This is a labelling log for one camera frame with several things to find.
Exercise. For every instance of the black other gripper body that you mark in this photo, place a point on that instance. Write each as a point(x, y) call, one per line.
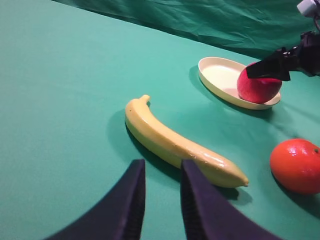
point(309, 54)

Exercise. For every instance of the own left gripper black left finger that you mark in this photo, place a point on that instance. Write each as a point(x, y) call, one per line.
point(118, 215)

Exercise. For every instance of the yellow banana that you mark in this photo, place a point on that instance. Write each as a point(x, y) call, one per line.
point(172, 147)

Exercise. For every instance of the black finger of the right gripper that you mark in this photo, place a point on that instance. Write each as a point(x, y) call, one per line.
point(278, 65)

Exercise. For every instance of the green backdrop cloth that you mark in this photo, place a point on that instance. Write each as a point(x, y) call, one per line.
point(254, 28)

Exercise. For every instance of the red apple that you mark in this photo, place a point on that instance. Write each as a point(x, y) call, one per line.
point(257, 90)

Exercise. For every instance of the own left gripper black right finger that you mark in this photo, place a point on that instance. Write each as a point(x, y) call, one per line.
point(206, 213)

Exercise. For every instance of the yellow oval plate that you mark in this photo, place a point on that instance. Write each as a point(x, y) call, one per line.
point(219, 75)

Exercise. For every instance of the orange mandarin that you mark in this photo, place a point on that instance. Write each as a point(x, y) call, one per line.
point(295, 163)

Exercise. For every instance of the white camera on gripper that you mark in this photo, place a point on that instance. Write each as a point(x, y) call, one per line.
point(309, 8)

